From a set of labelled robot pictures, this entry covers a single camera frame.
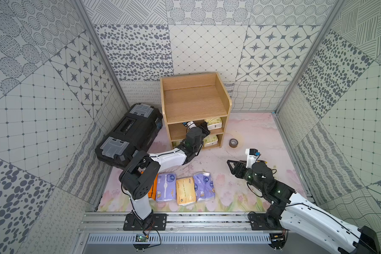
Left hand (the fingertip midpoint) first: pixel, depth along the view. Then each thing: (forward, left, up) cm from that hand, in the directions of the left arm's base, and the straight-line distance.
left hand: (208, 119), depth 84 cm
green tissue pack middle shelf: (-1, -3, -3) cm, 4 cm away
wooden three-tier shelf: (+9, +7, +8) cm, 14 cm away
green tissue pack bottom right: (-1, -2, -19) cm, 19 cm away
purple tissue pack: (-30, +22, -19) cm, 42 cm away
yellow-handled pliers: (-20, -28, -10) cm, 35 cm away
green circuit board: (-51, +31, -26) cm, 65 cm away
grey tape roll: (+1, -18, -23) cm, 29 cm away
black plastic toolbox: (-5, +41, -6) cm, 42 cm away
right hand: (-21, -11, -10) cm, 26 cm away
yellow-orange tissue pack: (-31, +11, -21) cm, 39 cm away
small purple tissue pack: (-29, +2, -21) cm, 36 cm away
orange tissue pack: (-34, +28, -18) cm, 47 cm away
